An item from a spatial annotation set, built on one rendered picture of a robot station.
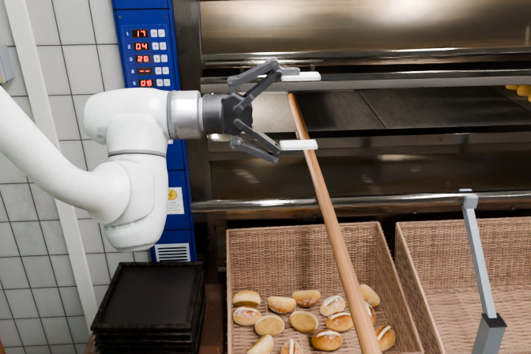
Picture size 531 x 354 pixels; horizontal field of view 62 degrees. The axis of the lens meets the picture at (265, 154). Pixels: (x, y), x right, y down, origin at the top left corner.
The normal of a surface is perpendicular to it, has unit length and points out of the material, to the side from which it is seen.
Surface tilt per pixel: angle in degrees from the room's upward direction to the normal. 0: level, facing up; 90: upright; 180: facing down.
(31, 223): 90
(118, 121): 61
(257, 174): 70
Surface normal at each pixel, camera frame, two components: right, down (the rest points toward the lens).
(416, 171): 0.05, 0.11
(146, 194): 0.80, -0.12
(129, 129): 0.08, -0.12
